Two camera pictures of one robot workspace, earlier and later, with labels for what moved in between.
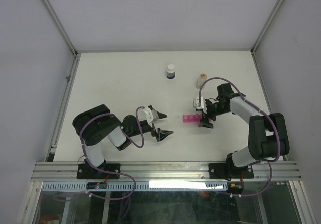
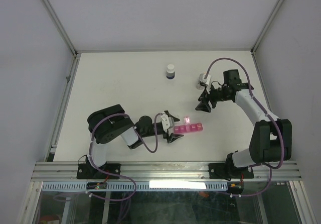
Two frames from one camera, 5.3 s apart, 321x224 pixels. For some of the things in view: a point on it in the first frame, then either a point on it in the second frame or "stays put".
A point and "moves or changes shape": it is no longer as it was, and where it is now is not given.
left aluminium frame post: [47, 4] stays put
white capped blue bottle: [170, 72] stays put
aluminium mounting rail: [176, 171] stays put
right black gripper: [204, 121] to [204, 105]
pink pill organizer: [192, 118] to [187, 127]
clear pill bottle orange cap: [200, 80] moves or changes shape
